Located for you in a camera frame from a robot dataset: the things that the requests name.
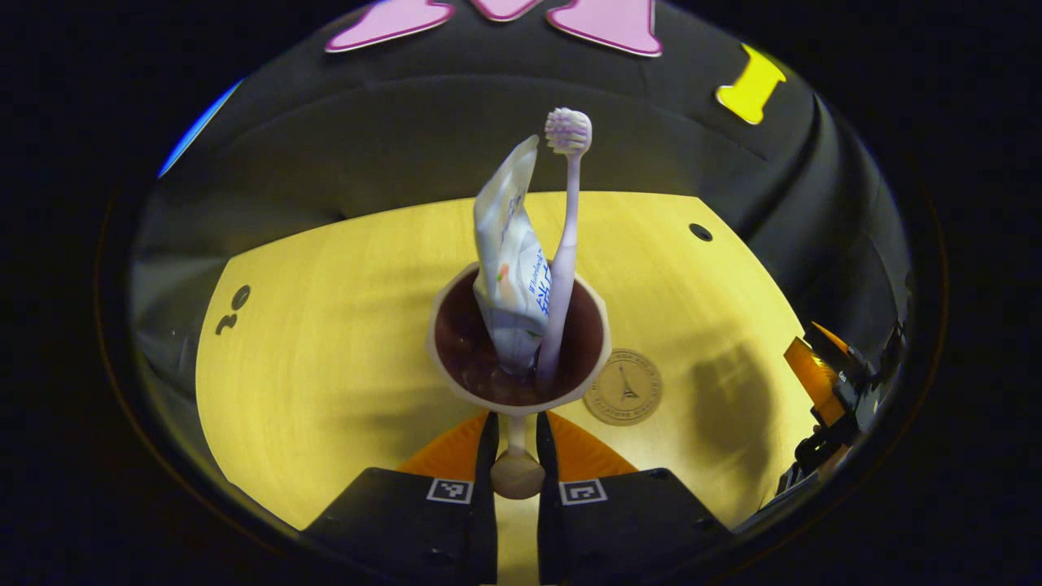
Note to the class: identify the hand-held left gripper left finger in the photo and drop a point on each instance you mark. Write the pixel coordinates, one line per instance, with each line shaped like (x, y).
(485, 464)

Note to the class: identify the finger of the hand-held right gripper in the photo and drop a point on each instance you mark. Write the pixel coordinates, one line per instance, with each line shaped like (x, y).
(810, 370)

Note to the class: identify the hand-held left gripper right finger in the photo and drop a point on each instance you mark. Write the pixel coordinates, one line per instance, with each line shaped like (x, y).
(547, 464)

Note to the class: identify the round brown coaster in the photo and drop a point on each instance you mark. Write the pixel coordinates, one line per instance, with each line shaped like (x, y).
(631, 399)

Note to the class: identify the beige cup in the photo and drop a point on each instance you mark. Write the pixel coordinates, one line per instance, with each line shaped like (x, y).
(464, 358)

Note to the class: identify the white toothpaste tube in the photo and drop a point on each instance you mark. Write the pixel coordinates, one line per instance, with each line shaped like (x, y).
(509, 260)

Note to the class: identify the pink toothbrush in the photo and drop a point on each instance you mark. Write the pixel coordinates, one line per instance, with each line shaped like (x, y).
(566, 244)

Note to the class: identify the black backdrop cloth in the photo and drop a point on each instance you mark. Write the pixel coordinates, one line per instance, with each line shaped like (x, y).
(391, 138)

